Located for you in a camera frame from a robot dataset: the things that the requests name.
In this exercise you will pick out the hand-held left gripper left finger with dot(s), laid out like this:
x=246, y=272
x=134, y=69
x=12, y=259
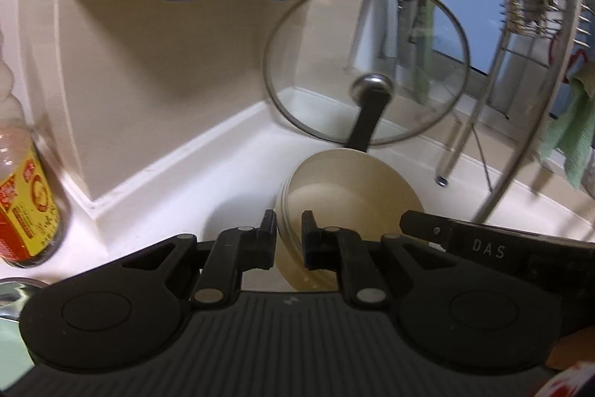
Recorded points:
x=267, y=239

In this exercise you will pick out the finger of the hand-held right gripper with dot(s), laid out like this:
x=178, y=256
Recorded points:
x=423, y=229

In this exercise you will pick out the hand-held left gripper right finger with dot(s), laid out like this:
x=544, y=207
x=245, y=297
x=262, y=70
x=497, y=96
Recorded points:
x=311, y=241

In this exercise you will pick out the cream ribbed bowl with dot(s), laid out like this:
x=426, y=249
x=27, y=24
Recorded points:
x=353, y=192

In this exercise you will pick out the large shallow steel plate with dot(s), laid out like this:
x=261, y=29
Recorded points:
x=18, y=292

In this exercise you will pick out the green square plate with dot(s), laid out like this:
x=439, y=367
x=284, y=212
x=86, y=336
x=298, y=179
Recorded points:
x=11, y=346

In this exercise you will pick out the person's right hand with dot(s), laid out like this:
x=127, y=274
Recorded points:
x=576, y=348

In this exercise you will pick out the metal dish rack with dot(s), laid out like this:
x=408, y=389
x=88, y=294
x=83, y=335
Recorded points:
x=458, y=141

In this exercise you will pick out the glass pot lid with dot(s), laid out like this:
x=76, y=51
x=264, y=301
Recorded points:
x=367, y=118

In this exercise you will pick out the green dish cloth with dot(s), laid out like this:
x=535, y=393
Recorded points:
x=576, y=132

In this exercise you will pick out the red patterned clothing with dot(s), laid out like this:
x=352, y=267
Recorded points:
x=571, y=385

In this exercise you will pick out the green hanging utensil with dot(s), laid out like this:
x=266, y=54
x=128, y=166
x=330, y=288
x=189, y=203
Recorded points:
x=427, y=6

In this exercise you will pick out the kitchen window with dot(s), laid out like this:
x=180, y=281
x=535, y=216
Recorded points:
x=479, y=6

